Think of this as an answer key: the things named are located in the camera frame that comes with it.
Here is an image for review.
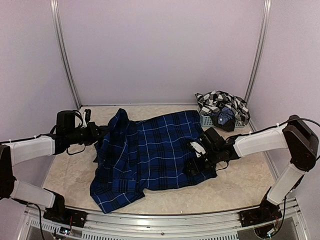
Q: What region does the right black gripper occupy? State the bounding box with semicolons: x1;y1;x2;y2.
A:
182;148;221;176

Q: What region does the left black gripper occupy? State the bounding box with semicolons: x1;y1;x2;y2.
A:
66;121;108;146

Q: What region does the blue plaid long sleeve shirt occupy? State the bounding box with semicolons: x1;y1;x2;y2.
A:
89;108;217;214

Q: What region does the light blue plastic basket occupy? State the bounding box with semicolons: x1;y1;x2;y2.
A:
200;115;245;128

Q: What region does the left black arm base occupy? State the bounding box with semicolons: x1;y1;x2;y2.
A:
43;190;88;228

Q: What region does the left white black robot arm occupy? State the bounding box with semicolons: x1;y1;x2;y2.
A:
0;109;109;223

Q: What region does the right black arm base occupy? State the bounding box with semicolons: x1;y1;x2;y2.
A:
239;195;283;227

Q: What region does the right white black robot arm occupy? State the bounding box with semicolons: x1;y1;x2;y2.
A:
183;115;320;222

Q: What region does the small blue check shirt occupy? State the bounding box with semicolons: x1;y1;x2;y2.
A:
209;107;236;126

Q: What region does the black white checkered shirt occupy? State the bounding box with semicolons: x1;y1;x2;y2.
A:
195;90;251;126

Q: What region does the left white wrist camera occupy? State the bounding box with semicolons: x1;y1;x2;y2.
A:
82;109;92;128

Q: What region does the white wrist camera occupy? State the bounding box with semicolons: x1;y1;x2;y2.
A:
187;141;207;158
82;109;92;128

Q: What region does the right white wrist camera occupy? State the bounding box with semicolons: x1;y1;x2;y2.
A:
187;141;207;158

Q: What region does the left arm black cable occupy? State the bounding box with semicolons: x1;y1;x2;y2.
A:
66;143;87;156

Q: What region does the front aluminium rail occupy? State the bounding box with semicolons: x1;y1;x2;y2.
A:
23;197;305;240

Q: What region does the right aluminium frame post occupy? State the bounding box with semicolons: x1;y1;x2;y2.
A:
243;0;272;106

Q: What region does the aluminium frame post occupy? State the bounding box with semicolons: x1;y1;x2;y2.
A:
49;0;82;110
243;0;272;106

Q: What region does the left aluminium frame post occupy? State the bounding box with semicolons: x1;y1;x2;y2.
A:
49;0;82;110

